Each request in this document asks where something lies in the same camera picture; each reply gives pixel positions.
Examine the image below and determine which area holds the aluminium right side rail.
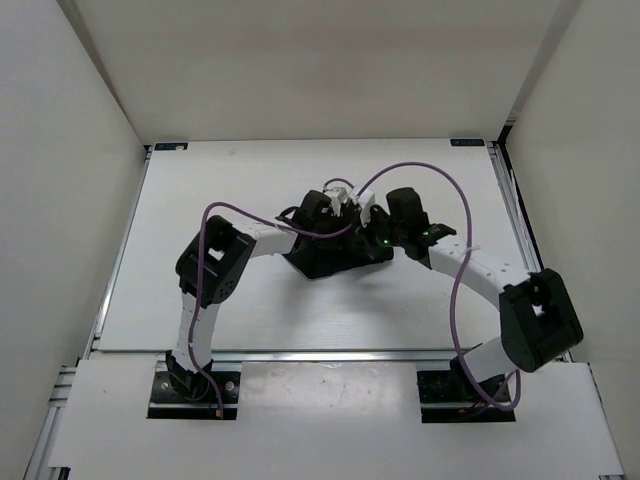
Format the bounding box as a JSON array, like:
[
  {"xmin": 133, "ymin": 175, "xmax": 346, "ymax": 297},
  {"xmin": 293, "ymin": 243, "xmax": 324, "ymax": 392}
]
[{"xmin": 492, "ymin": 126, "xmax": 584, "ymax": 372}]

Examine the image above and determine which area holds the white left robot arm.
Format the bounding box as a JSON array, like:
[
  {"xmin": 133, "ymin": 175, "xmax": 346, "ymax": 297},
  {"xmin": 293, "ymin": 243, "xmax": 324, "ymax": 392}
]
[{"xmin": 166, "ymin": 201, "xmax": 352, "ymax": 408}]

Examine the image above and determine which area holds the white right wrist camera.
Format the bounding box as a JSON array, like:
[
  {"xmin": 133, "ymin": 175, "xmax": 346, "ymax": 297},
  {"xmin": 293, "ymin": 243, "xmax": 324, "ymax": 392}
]
[{"xmin": 351, "ymin": 189, "xmax": 376, "ymax": 227}]

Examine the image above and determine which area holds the blue right corner label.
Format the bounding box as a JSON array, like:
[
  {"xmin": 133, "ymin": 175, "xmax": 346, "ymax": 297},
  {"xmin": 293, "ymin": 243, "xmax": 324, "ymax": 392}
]
[{"xmin": 450, "ymin": 138, "xmax": 485, "ymax": 148}]

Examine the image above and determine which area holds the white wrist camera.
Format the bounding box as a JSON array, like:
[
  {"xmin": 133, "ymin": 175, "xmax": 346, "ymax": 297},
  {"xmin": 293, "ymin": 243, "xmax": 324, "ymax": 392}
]
[
  {"xmin": 323, "ymin": 186, "xmax": 350, "ymax": 217},
  {"xmin": 351, "ymin": 189, "xmax": 376, "ymax": 227}
]

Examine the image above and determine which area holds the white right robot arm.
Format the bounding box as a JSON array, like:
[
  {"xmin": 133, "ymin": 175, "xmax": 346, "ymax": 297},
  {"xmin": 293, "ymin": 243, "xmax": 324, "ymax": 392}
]
[{"xmin": 355, "ymin": 187, "xmax": 584, "ymax": 400}]

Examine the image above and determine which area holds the black skirt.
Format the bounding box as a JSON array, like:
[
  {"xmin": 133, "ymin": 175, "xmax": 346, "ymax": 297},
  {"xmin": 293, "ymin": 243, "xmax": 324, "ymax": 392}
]
[{"xmin": 283, "ymin": 229, "xmax": 394, "ymax": 280}]

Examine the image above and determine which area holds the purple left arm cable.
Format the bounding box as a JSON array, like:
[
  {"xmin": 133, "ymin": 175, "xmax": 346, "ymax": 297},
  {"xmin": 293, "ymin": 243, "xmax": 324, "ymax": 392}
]
[{"xmin": 185, "ymin": 177, "xmax": 361, "ymax": 411}]

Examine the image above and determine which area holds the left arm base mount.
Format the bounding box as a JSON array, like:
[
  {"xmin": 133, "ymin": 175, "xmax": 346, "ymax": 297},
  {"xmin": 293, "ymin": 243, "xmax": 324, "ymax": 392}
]
[{"xmin": 147, "ymin": 364, "xmax": 241, "ymax": 421}]

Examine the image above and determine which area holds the aluminium front rail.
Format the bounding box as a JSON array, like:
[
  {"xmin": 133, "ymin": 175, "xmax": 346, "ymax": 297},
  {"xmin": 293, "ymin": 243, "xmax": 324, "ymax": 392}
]
[{"xmin": 212, "ymin": 349, "xmax": 455, "ymax": 363}]

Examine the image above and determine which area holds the white front cover panel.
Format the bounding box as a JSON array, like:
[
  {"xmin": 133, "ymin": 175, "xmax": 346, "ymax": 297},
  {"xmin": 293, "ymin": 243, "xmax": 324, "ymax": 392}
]
[{"xmin": 48, "ymin": 359, "xmax": 623, "ymax": 479}]

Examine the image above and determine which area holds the blue left corner label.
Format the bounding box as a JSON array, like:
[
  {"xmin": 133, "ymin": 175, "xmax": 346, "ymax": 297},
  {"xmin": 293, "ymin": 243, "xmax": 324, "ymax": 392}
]
[{"xmin": 153, "ymin": 142, "xmax": 189, "ymax": 151}]

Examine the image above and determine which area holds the blue corner label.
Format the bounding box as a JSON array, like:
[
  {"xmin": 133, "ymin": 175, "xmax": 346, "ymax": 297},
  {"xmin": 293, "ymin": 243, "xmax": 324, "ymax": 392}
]
[
  {"xmin": 153, "ymin": 142, "xmax": 189, "ymax": 151},
  {"xmin": 450, "ymin": 138, "xmax": 485, "ymax": 148}
]

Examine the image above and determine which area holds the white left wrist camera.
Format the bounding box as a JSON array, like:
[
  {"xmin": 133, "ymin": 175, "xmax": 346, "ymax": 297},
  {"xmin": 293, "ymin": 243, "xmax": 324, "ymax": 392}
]
[{"xmin": 323, "ymin": 186, "xmax": 350, "ymax": 217}]

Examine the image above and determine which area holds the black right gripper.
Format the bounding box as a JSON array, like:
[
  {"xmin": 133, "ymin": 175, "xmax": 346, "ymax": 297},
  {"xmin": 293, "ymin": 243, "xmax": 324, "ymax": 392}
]
[{"xmin": 348, "ymin": 206, "xmax": 407, "ymax": 259}]

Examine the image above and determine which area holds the aluminium rail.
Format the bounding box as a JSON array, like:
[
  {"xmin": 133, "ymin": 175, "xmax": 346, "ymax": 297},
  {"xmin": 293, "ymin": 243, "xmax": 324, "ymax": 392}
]
[
  {"xmin": 492, "ymin": 126, "xmax": 584, "ymax": 372},
  {"xmin": 212, "ymin": 349, "xmax": 455, "ymax": 363}
]

